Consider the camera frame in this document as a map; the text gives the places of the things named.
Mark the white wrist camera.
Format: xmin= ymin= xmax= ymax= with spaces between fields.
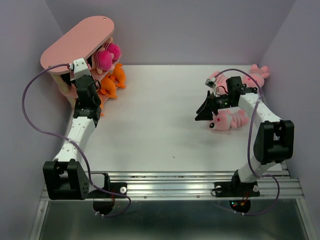
xmin=205 ymin=78 xmax=216 ymax=89
xmin=70 ymin=58 xmax=92 ymax=79

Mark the orange shark plush back-facing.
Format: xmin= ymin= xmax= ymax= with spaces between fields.
xmin=99 ymin=100 xmax=104 ymax=117

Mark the orange shark plush mouth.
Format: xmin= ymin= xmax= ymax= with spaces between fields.
xmin=110 ymin=63 xmax=127 ymax=89

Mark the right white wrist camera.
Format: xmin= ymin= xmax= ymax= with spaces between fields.
xmin=205 ymin=78 xmax=216 ymax=89

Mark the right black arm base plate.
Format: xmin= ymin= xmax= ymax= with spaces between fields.
xmin=211 ymin=181 xmax=260 ymax=198

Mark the pink three-tier wooden shelf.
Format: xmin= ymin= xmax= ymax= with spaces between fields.
xmin=40 ymin=16 xmax=121 ymax=113

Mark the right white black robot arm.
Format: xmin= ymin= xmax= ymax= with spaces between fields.
xmin=195 ymin=76 xmax=295 ymax=195

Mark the aluminium mounting rail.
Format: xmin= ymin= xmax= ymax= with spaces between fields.
xmin=41 ymin=170 xmax=306 ymax=201

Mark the pink axolotl plush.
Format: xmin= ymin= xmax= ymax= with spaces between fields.
xmin=209 ymin=109 xmax=250 ymax=131
xmin=242 ymin=64 xmax=270 ymax=88

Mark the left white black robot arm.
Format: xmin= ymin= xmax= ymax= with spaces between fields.
xmin=43 ymin=75 xmax=101 ymax=200

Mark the doll plush black hair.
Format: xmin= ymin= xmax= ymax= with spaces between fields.
xmin=86 ymin=50 xmax=115 ymax=75

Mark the doll plush edge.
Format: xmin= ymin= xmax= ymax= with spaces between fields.
xmin=60 ymin=72 xmax=74 ymax=87

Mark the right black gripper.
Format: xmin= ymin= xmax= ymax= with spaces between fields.
xmin=194 ymin=90 xmax=237 ymax=121

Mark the orange shark plush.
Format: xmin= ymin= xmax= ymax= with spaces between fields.
xmin=99 ymin=73 xmax=118 ymax=99

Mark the pink axolotl plush front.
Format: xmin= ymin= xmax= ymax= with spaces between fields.
xmin=209 ymin=109 xmax=250 ymax=131

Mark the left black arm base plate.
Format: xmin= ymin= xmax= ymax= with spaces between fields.
xmin=81 ymin=181 xmax=128 ymax=200

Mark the doll plush pink striped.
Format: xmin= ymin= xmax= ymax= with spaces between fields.
xmin=101 ymin=36 xmax=122 ymax=61

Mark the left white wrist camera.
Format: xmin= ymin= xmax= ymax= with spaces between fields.
xmin=70 ymin=58 xmax=92 ymax=79

